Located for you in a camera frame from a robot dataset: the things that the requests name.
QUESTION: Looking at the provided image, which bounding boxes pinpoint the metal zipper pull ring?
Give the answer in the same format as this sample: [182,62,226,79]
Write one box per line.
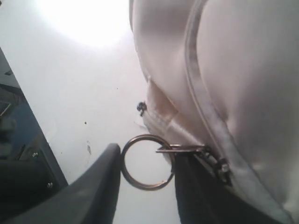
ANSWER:
[121,134,211,188]

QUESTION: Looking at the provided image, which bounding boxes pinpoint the cream duffel bag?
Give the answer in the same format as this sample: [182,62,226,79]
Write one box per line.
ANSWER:
[129,0,299,224]

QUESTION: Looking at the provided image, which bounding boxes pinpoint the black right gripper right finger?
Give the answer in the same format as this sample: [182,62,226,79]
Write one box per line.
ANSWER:
[174,152,290,224]

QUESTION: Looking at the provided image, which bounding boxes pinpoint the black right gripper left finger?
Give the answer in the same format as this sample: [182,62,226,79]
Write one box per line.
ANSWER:
[5,143,121,224]

